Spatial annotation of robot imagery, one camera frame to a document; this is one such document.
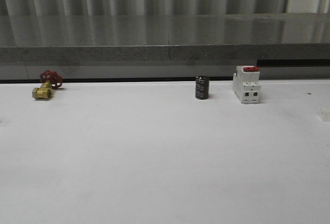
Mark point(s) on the black cylindrical capacitor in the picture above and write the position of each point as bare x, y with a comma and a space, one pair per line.
201, 87

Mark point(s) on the grey stone ledge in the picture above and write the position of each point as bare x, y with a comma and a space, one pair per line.
268, 40

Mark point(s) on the brass valve red handle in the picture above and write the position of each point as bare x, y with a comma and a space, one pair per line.
50, 80

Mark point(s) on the white pipe clamp piece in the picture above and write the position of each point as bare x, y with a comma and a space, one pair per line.
325, 114

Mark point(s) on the white circuit breaker red switch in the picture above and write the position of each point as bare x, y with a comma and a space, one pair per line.
246, 84

